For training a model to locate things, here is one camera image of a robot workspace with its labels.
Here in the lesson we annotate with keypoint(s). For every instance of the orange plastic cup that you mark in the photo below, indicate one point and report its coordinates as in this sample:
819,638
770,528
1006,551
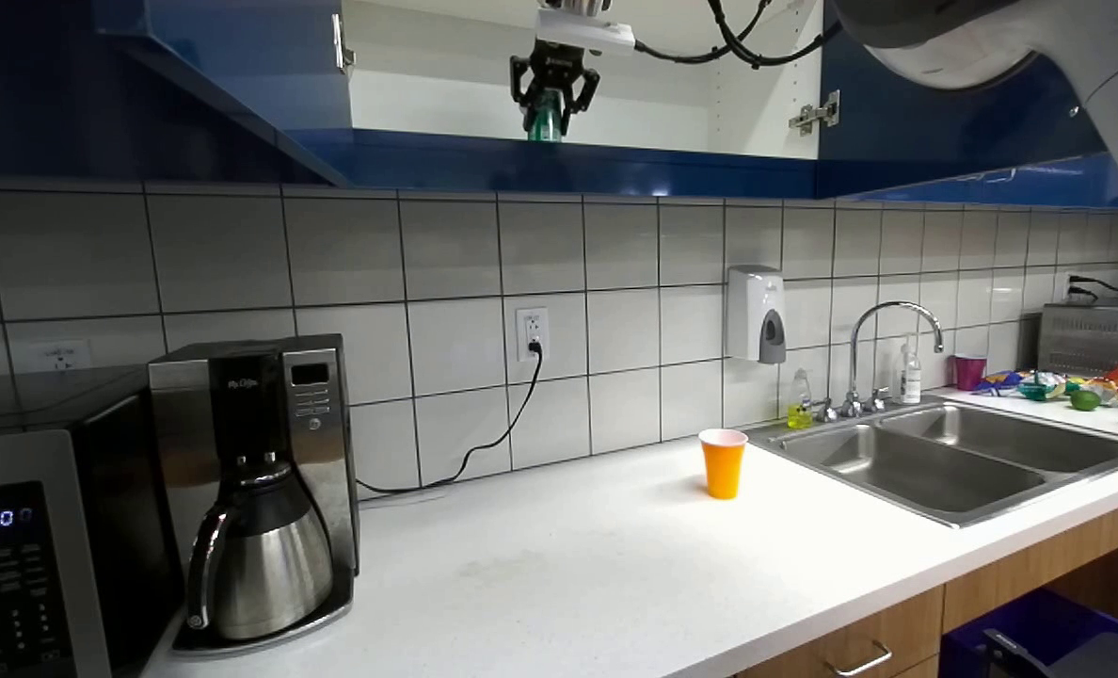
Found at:
723,461

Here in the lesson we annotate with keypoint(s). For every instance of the blue cabinet door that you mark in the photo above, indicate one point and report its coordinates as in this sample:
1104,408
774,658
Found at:
959,125
243,61

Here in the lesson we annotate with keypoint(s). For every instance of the white soap dispenser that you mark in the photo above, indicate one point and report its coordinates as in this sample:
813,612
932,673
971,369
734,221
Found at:
754,315

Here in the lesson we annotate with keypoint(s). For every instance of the black steel microwave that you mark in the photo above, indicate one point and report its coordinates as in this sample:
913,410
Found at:
30,541

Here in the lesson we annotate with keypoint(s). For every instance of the steel black coffee maker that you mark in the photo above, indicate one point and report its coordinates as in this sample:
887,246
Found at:
312,428

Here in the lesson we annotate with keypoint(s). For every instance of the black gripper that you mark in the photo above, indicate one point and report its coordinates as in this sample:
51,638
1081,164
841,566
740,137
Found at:
557,58

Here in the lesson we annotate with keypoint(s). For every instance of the wooden base cabinet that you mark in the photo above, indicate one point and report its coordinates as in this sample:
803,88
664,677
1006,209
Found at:
1011,576

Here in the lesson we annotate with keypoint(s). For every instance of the yellow green dish bottle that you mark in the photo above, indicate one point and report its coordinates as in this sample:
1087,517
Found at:
795,408

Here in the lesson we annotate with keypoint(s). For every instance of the silver cabinet hinge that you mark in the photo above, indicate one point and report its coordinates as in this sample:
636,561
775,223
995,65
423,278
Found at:
819,115
339,40

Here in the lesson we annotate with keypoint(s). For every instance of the stainless steel sink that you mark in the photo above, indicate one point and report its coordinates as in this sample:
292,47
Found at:
947,463

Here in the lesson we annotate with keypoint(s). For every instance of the blue plastic bin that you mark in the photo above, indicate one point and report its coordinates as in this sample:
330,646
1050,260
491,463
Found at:
1031,624

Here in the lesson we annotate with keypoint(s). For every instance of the chrome curved faucet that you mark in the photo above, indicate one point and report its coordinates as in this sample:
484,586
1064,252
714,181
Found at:
888,305

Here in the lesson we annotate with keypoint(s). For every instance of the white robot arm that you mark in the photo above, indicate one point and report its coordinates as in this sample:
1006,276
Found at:
1087,49

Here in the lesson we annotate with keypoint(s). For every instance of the blue upper cabinet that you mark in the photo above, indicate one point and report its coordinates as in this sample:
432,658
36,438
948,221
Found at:
457,164

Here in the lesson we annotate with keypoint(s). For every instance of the steel coffee carafe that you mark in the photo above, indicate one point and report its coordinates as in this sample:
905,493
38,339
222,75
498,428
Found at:
260,551

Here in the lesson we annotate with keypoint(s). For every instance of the colourful dish clutter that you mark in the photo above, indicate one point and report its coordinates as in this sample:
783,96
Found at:
1058,384

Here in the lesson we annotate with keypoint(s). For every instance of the steel countertop appliance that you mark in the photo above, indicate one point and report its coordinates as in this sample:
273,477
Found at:
1090,338

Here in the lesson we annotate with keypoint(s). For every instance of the white wall outlet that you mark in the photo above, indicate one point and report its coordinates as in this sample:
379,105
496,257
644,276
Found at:
65,359
533,327

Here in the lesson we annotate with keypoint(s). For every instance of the clear soap bottle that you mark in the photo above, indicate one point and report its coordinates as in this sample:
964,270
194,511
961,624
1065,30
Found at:
913,376

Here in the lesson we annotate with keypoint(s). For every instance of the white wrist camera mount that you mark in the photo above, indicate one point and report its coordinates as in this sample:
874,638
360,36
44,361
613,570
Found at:
580,20

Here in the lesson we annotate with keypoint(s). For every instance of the purple cup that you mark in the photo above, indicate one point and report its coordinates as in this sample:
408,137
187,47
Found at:
964,369

